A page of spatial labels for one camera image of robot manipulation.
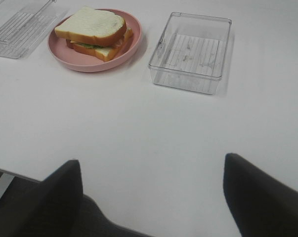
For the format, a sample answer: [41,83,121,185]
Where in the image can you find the bacon strip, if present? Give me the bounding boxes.
[112,36,125,48]

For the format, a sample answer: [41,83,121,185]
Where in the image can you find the left clear plastic tray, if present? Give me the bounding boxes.
[0,0,68,59]

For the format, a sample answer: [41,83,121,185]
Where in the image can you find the clear plastic tray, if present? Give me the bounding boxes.
[0,0,68,59]
[148,12,232,95]

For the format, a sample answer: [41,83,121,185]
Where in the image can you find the green lettuce leaf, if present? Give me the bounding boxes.
[75,42,102,49]

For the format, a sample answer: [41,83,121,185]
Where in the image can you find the right clear plastic tray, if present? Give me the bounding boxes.
[148,12,232,95]

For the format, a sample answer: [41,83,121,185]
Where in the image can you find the pink round plate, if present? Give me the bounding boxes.
[47,9,143,72]

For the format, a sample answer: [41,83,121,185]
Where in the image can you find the bread slice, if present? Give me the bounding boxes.
[54,6,127,46]
[66,27,133,62]

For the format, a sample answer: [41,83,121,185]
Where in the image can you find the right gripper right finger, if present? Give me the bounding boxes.
[223,153,298,237]

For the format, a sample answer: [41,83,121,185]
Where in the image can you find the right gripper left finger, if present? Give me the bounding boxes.
[0,160,83,237]

